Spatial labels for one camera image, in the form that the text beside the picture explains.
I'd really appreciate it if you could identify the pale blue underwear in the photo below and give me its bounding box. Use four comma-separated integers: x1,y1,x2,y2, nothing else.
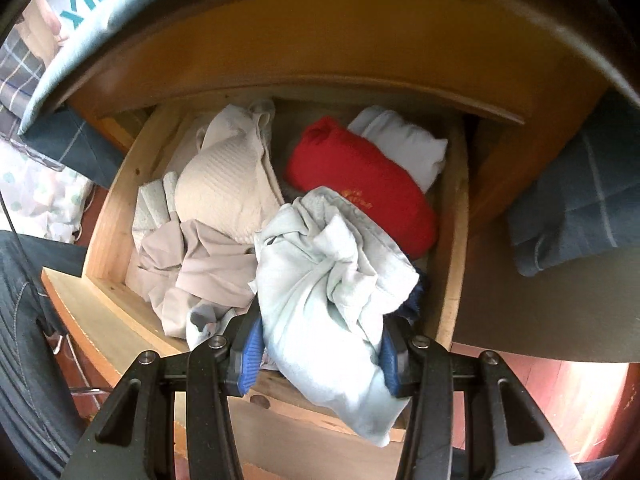
254,187,421,448

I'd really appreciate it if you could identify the beige garment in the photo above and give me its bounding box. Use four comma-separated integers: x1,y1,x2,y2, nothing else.
125,220,261,338

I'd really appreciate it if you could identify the white garment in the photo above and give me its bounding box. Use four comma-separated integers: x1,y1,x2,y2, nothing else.
347,106,449,193

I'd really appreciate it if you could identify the blue checked cloth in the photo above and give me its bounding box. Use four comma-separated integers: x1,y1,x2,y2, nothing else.
17,90,640,278

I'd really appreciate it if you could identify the person's leg in jeans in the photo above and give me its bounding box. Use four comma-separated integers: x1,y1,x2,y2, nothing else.
0,230,121,480

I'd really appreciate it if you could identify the white floral sheet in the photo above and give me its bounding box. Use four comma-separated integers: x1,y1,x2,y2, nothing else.
0,140,96,241

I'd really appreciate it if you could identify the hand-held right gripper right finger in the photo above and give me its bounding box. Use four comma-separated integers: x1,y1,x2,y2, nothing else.
380,317,561,480

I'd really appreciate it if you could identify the wooden nightstand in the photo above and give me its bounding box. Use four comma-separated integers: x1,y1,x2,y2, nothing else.
40,0,640,480

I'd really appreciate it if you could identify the grey white sock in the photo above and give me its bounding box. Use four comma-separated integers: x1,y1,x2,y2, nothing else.
186,302,238,352

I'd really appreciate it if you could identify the dark blue garment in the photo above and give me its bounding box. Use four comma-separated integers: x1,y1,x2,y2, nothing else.
395,265,431,323

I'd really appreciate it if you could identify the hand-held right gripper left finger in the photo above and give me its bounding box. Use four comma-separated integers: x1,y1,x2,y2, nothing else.
70,300,266,480

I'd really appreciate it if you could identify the white cardboard box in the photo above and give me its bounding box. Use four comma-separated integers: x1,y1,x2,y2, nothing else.
17,0,301,133

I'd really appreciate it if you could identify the red underwear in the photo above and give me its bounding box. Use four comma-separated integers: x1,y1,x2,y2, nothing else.
284,116,440,257

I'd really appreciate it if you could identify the beige lace bra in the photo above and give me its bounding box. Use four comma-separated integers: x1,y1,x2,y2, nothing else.
170,101,286,246

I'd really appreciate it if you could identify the wooden drawer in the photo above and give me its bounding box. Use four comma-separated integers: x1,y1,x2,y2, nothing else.
42,95,471,480

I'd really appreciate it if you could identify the plaid blanket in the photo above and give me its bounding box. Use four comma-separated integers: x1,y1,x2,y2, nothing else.
0,35,56,116

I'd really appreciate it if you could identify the textured grey cloth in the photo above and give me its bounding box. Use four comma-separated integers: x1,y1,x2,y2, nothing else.
131,171,180,248

